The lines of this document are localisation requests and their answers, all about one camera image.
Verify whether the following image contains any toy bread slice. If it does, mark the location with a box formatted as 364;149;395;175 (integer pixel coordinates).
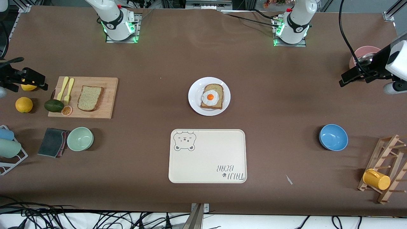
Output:
77;85;105;112
201;84;224;110

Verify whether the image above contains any white round plate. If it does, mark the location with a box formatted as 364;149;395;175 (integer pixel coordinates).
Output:
188;77;231;116

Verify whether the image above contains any metal spoon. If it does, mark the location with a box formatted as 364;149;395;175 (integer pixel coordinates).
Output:
355;53;377;64

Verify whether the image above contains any pink bowl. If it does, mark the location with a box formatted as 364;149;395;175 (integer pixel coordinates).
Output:
349;46;382;70

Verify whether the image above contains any green toy avocado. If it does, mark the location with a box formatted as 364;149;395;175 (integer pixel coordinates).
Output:
44;99;65;113

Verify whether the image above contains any yellow plastic knife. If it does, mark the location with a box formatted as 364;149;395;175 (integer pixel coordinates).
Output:
57;76;69;101

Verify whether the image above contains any yellow plastic fork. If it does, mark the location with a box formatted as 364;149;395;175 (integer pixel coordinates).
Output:
64;78;74;106

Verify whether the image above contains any aluminium corner profile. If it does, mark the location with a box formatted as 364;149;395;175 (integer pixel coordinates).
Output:
383;0;407;22

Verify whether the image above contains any blue cup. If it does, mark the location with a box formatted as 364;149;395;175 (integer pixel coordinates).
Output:
0;128;15;141

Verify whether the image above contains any dark grey cloth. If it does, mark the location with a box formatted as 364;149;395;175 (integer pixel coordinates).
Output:
38;128;68;158

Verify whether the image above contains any blue bowl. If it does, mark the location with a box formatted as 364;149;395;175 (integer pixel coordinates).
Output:
319;124;348;151

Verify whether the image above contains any light green bowl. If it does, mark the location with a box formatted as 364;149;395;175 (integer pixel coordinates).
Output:
67;127;94;151

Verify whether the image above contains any green cup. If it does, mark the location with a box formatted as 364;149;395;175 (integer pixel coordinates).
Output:
0;138;22;158

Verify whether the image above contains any wooden cutting board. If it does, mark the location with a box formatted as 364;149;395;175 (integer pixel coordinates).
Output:
48;77;119;119

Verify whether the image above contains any wooden cup rack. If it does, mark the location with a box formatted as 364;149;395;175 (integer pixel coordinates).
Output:
357;134;407;204

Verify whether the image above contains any yellow mug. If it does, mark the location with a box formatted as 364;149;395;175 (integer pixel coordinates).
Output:
362;169;391;191

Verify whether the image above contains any colourful toy pile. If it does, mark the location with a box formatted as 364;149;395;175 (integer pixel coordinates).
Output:
262;0;286;8

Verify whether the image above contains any toy fried egg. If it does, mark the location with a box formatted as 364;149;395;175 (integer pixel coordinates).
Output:
202;90;220;107

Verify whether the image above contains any cream bear print tray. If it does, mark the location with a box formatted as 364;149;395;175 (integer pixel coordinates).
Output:
168;129;247;184

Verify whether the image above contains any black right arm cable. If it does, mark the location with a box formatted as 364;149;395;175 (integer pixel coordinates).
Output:
0;19;24;65

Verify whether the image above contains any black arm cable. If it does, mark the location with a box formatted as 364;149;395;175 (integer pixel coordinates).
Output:
0;19;24;65
339;0;382;83

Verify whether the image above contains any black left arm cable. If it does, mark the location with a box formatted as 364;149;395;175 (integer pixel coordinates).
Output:
339;0;382;83

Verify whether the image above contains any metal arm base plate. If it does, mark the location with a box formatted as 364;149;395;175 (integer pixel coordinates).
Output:
272;17;307;47
105;12;141;44

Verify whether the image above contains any white wire rack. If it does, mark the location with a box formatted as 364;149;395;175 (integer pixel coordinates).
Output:
0;125;28;176

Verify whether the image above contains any black table cable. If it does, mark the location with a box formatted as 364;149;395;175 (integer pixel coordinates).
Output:
221;12;280;29
253;9;282;21

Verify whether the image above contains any black floor cable bundle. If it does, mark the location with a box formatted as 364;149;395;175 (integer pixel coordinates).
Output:
0;196;191;229

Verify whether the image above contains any metal frame equipment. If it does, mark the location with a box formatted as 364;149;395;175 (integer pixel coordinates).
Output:
161;0;255;10

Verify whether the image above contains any aluminium profile with bracket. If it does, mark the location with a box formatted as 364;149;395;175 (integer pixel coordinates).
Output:
182;203;210;229

